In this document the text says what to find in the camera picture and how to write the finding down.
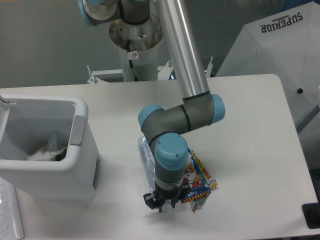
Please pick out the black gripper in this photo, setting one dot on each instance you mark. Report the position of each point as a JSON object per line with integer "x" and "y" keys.
{"x": 157, "y": 199}

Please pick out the crushed clear plastic bottle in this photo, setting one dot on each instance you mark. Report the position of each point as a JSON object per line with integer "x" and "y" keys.
{"x": 148, "y": 162}

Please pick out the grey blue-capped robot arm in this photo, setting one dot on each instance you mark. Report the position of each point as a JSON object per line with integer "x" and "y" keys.
{"x": 164, "y": 128}

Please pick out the white trash can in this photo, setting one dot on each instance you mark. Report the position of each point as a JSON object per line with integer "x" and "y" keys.
{"x": 26, "y": 122}

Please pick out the blue snack wrapper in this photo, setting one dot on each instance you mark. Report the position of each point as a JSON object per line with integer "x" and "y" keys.
{"x": 199, "y": 180}

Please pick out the white crumpled tissue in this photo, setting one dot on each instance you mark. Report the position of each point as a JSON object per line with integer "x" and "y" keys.
{"x": 51, "y": 151}

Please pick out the black device at edge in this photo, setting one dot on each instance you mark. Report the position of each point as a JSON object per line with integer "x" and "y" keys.
{"x": 311, "y": 213}

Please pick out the white paper sheet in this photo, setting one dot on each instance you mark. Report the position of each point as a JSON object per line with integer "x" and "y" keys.
{"x": 11, "y": 226}

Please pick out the white Superior umbrella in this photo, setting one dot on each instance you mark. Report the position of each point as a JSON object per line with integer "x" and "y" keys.
{"x": 286, "y": 44}

